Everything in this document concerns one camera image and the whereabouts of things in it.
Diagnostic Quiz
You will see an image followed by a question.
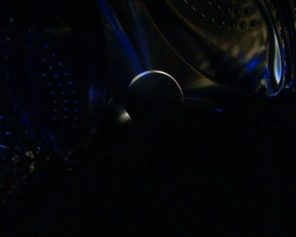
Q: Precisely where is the stainless steel perforated drum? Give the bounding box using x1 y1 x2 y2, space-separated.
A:
0 0 296 198

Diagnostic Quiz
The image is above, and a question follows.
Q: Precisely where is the white round drum hub cap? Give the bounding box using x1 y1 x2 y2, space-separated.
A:
124 70 184 121

